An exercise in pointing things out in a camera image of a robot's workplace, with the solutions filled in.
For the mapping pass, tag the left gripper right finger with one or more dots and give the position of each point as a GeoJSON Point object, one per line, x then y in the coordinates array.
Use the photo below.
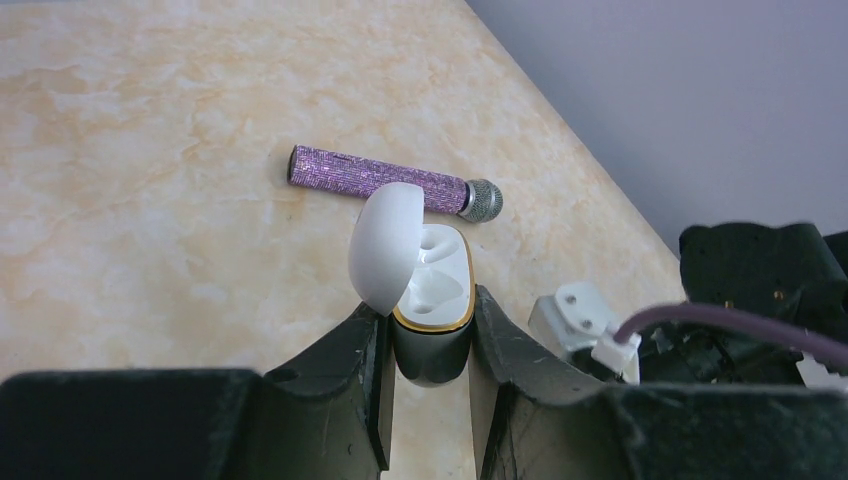
{"type": "Point", "coordinates": [535, 416]}

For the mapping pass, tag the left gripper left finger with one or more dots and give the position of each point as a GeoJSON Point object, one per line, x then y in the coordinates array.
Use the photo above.
{"type": "Point", "coordinates": [324, 414]}

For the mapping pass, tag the white square earbud case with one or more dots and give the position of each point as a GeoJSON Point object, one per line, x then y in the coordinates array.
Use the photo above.
{"type": "Point", "coordinates": [421, 277]}

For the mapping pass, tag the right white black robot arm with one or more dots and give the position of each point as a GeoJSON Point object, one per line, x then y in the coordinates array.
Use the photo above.
{"type": "Point", "coordinates": [793, 274]}

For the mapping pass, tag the purple glitter microphone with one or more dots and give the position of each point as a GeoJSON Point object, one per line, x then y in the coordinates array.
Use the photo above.
{"type": "Point", "coordinates": [475, 200]}

